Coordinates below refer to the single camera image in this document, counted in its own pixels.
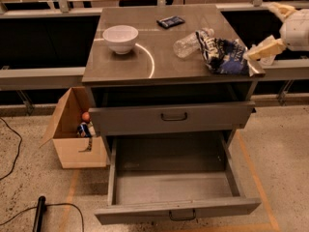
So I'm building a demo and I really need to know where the black floor cable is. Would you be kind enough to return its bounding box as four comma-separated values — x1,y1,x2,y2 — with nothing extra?
0,115,24,181

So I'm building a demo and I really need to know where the white ceramic bowl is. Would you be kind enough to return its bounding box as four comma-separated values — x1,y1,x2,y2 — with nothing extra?
102,25,139,54

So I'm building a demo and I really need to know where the grey metal rail shelf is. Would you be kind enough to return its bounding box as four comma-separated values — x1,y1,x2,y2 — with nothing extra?
0,67,85,91

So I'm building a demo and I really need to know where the orange ball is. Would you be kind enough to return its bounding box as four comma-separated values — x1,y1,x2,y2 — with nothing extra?
81,112,91,123

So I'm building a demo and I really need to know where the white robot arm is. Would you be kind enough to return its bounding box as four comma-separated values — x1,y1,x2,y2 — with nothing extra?
245,3,309,60

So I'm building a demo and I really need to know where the clear sanitizer pump bottle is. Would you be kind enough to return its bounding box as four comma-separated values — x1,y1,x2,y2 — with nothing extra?
260,55,275,66

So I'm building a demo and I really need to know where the blue chip bag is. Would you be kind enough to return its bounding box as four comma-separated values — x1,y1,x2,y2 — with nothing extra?
195,30,249,75

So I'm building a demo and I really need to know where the black cylinder on floor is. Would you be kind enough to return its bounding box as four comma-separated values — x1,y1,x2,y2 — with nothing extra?
32,196,47,232

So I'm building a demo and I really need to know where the grey drawer cabinet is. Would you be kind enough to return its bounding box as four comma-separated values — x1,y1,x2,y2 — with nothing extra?
82,5,265,158

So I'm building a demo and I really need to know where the small dark blue packet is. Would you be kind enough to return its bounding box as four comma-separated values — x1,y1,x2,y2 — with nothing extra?
156,15,185,29

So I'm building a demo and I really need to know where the open middle drawer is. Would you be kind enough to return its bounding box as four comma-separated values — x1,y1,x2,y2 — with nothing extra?
95,131,261,225

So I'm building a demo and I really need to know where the cardboard box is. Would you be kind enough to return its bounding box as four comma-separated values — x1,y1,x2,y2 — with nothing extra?
41,87,107,168

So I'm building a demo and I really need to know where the clear plastic water bottle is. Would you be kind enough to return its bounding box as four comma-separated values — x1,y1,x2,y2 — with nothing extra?
173,28,214,59

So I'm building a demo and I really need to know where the upper grey drawer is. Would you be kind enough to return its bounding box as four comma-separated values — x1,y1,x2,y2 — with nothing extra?
89,101,254,135

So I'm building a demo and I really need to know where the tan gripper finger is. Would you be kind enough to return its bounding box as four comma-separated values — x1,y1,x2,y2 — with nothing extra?
244,35,286,60
268,3,296,22

